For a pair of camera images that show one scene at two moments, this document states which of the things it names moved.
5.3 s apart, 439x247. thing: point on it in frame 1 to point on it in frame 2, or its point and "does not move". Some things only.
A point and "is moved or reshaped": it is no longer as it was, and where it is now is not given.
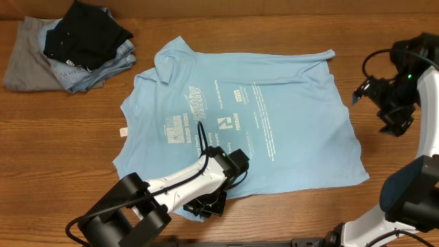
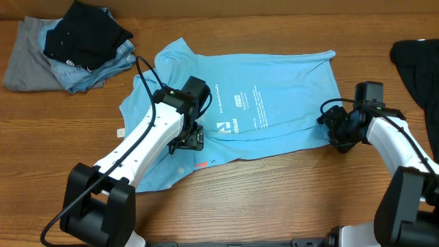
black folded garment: [88, 36] does not move
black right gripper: [395, 121] to [337, 131]
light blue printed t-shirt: [284, 108] is moved or reshaped
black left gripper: [218, 208] to [194, 140]
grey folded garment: [30, 67] does not move
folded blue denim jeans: [78, 79] does not move
